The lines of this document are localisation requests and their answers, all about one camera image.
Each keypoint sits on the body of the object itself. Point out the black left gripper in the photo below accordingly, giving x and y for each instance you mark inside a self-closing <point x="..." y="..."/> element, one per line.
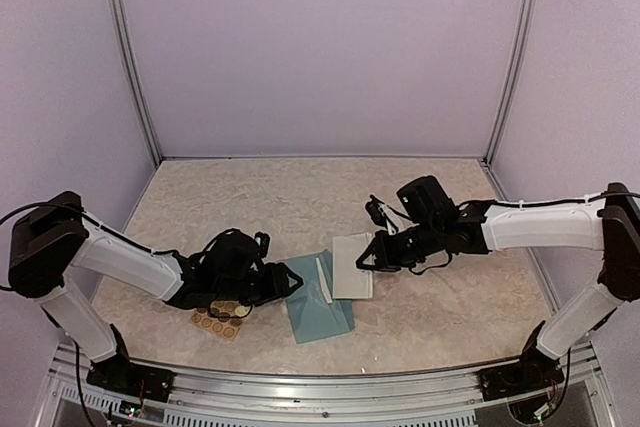
<point x="277" y="286"/>

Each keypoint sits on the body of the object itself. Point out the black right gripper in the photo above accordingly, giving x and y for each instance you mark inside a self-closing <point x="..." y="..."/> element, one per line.
<point x="385" y="260"/>

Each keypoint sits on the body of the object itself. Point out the beige lined letter paper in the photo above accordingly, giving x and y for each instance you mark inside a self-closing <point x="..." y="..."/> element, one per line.
<point x="323" y="282"/>

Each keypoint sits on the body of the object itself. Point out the teal blue envelope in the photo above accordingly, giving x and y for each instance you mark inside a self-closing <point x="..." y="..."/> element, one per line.
<point x="310" y="316"/>

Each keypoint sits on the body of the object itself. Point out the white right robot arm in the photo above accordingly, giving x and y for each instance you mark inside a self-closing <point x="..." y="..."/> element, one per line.
<point x="607" y="222"/>

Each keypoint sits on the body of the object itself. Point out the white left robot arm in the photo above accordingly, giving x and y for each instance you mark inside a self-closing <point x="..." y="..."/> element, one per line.
<point x="50" y="237"/>

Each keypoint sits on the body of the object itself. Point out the round sticker seal sheet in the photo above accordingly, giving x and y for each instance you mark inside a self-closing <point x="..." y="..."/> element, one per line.
<point x="221" y="318"/>

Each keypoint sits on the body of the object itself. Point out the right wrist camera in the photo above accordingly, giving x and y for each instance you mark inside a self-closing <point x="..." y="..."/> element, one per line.
<point x="379" y="215"/>

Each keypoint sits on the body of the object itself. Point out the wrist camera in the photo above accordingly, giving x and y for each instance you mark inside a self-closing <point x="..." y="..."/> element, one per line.
<point x="263" y="241"/>
<point x="379" y="215"/>

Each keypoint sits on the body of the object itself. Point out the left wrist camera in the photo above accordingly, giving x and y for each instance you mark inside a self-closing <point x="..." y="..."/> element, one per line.
<point x="263" y="241"/>

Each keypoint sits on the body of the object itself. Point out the aluminium front rail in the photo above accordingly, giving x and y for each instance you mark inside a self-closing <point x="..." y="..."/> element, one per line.
<point x="444" y="397"/>

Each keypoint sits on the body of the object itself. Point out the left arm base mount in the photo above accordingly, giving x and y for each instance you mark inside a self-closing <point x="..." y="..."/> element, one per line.
<point x="121" y="375"/>

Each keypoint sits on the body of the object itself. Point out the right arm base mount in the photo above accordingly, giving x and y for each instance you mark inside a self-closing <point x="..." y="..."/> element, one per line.
<point x="530" y="372"/>

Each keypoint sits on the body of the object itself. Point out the right aluminium frame post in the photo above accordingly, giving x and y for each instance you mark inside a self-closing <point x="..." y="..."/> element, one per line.
<point x="516" y="61"/>

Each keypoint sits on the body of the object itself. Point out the aluminium frame post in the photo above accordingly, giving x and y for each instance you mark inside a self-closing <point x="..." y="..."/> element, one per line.
<point x="516" y="61"/>
<point x="133" y="80"/>

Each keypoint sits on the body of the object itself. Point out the left aluminium frame post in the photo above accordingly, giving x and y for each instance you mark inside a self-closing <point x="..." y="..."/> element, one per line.
<point x="133" y="80"/>

